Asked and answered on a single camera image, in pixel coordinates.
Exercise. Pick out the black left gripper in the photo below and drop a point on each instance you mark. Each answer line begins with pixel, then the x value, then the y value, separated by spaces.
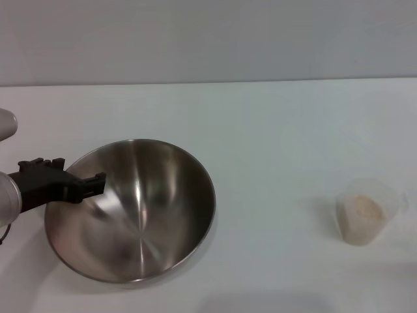
pixel 42 186

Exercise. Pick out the stainless steel mixing bowl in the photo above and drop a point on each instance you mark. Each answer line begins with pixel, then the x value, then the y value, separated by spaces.
pixel 140 221

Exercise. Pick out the white rice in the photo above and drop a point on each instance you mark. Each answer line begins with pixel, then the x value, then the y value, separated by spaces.
pixel 363 215

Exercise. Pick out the clear plastic measuring cup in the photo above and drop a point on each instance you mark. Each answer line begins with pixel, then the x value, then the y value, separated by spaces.
pixel 392 195

